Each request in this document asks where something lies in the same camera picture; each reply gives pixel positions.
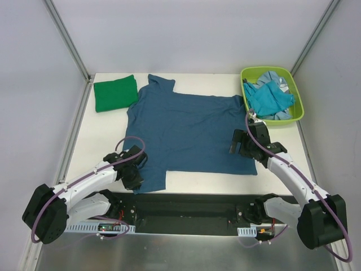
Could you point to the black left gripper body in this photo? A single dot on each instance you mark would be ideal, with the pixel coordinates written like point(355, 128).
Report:
point(133, 180)

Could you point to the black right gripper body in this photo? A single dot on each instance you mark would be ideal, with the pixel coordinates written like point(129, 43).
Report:
point(240, 142)

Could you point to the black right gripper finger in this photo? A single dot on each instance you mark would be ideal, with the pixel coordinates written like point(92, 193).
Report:
point(238, 136)
point(235, 148)

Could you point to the dark blue t shirt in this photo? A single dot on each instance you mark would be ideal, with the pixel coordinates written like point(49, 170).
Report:
point(185, 132)

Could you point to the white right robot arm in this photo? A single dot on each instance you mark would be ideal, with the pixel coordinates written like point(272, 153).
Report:
point(332, 228)

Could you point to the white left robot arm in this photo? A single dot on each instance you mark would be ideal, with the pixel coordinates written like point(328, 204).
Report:
point(85, 186)

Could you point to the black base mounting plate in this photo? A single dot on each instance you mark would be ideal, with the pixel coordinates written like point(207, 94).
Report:
point(190, 214)

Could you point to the teal t shirt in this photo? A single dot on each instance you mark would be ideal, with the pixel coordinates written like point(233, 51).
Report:
point(268, 101)

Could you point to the lime green plastic basket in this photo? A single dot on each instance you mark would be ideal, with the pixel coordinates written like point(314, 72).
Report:
point(251, 74)

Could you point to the folded green t shirt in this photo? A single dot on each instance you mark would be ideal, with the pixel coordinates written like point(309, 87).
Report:
point(116, 94)

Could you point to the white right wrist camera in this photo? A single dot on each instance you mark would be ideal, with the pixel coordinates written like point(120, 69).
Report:
point(253, 119)

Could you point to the front aluminium frame rail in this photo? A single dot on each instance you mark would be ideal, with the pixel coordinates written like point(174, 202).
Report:
point(55, 212)

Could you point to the left white cable duct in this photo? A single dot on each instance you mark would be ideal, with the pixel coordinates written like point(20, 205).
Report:
point(99, 227)

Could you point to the white cable duct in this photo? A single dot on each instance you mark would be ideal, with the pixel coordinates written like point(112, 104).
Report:
point(247, 232)
point(99, 227)

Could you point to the right white cable duct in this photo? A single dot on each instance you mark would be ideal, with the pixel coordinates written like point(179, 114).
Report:
point(247, 232)

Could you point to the right aluminium frame post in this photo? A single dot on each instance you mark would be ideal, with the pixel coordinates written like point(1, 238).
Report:
point(315, 34)

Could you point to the aluminium frame post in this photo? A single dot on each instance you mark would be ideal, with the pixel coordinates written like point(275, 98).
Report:
point(315, 34)
point(62, 29)

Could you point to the left aluminium frame post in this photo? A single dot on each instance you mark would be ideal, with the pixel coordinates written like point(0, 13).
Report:
point(62, 29)

